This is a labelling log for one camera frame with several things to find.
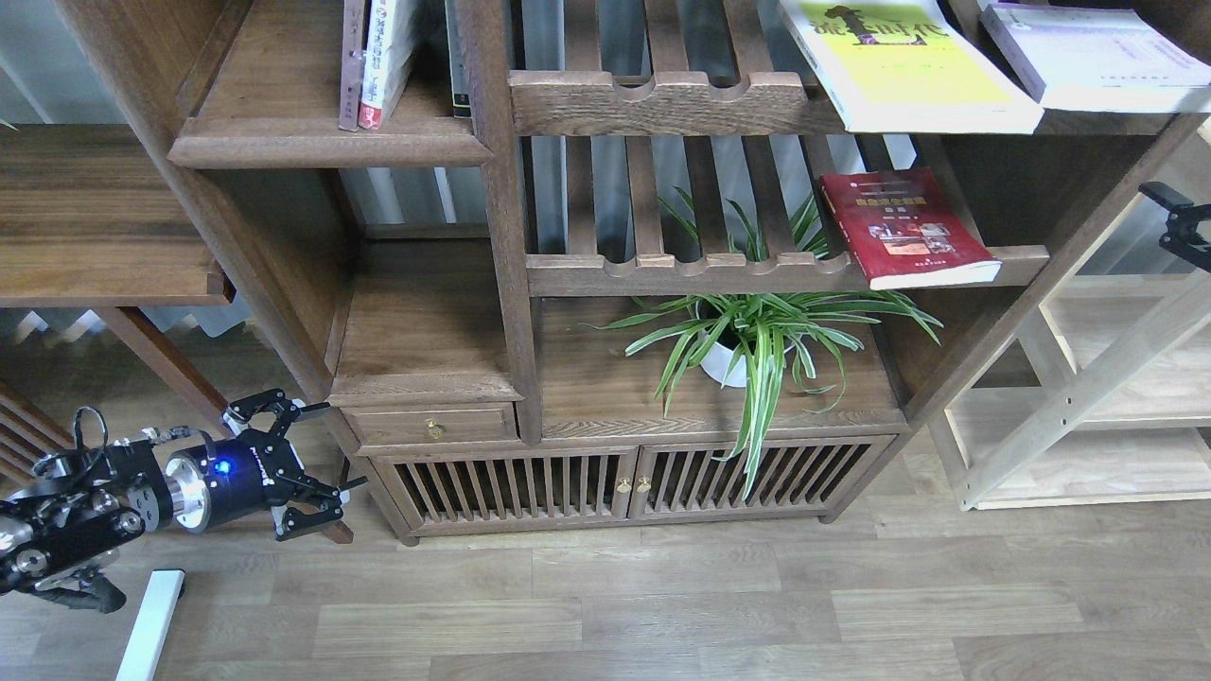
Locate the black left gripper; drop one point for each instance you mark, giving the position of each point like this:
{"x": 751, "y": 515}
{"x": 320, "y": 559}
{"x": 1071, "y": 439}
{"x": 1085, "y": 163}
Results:
{"x": 221, "y": 482}

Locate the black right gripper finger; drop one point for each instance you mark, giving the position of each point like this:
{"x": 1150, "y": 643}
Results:
{"x": 1181, "y": 236}

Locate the pale lavender white book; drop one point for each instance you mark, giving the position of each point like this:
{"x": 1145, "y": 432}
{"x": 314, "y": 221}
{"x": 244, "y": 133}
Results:
{"x": 1097, "y": 60}

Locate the yellow green cover book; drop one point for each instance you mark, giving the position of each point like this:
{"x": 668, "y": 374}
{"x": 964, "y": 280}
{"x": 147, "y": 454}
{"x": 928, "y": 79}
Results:
{"x": 897, "y": 66}

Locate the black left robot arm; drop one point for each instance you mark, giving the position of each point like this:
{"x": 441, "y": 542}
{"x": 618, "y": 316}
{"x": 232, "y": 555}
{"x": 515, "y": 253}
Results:
{"x": 85, "y": 503}

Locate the light wooden shelf rack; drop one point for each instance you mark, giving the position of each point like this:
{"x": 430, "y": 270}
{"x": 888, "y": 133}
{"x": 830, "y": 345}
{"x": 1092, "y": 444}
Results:
{"x": 1073, "y": 388}

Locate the brass drawer knob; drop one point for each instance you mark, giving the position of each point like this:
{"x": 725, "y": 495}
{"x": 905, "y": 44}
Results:
{"x": 434, "y": 430}

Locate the white bar on floor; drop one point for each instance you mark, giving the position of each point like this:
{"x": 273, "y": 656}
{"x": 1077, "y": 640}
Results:
{"x": 150, "y": 628}

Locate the red cover book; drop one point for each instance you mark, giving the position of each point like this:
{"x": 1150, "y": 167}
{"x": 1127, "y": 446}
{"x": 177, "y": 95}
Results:
{"x": 902, "y": 231}

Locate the dark wooden bookshelf cabinet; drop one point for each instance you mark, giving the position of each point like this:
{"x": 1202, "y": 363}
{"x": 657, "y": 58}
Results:
{"x": 456, "y": 269}

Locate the brown spine upright book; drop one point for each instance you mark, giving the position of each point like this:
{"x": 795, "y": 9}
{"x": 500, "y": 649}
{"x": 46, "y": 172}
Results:
{"x": 353, "y": 45}

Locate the green spider plant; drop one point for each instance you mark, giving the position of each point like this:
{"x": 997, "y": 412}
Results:
{"x": 771, "y": 335}

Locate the white red upright book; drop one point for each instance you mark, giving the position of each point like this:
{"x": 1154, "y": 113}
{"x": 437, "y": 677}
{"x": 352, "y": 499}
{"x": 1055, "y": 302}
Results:
{"x": 394, "y": 31}

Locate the white plant pot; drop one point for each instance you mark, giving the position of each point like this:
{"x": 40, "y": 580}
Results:
{"x": 724, "y": 364}

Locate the dark thin upright book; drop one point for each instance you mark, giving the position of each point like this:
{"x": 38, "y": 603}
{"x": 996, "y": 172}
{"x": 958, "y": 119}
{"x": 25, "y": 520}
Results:
{"x": 460, "y": 96}

